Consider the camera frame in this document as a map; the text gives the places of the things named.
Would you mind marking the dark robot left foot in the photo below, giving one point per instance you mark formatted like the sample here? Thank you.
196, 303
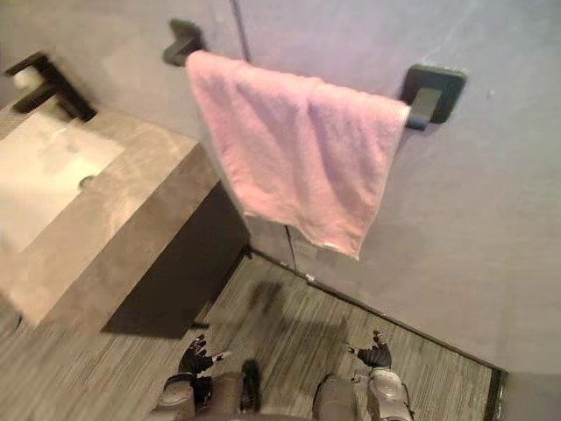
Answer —
251, 386

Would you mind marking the black square faucet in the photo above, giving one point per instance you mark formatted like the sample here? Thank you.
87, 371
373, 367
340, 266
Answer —
66, 94

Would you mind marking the silver robot leg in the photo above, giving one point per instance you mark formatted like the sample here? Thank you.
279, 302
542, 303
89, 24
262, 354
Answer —
337, 397
228, 394

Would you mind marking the silver robot right leg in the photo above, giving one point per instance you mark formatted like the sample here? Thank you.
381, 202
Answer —
337, 397

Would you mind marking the white rectangular sink basin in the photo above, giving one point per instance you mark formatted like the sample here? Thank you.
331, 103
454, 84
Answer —
39, 175

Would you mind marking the pink terry towel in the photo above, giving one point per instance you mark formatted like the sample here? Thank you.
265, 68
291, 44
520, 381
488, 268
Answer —
298, 153

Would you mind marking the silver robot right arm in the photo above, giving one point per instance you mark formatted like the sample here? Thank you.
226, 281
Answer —
385, 392

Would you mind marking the silver robot left leg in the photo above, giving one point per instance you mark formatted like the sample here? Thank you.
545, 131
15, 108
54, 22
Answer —
228, 394

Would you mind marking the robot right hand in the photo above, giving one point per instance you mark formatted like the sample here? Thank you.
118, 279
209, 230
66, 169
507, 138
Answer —
374, 354

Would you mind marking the black wall towel bar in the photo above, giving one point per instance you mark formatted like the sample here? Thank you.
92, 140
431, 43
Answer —
431, 90

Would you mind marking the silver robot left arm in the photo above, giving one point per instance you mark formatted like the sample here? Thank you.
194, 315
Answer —
175, 397

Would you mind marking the beige stone vanity counter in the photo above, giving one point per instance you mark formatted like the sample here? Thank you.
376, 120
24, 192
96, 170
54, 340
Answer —
131, 210

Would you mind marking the dark vanity cabinet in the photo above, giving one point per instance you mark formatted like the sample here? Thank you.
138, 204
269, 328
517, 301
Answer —
184, 272

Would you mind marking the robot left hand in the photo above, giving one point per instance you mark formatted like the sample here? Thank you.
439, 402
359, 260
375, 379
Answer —
197, 359

